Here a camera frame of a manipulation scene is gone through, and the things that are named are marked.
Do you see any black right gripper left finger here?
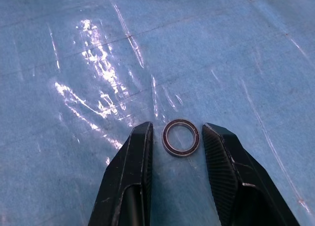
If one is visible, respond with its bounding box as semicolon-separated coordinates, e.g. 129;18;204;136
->
88;121;154;226

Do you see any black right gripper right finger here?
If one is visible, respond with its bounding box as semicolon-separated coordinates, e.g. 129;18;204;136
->
201;122;300;226

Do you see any small metal bearing ring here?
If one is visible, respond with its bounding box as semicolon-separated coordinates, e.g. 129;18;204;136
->
161;118;201;156

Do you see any blue plastic-covered table mat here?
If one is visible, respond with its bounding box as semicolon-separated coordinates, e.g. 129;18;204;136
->
0;0;315;226

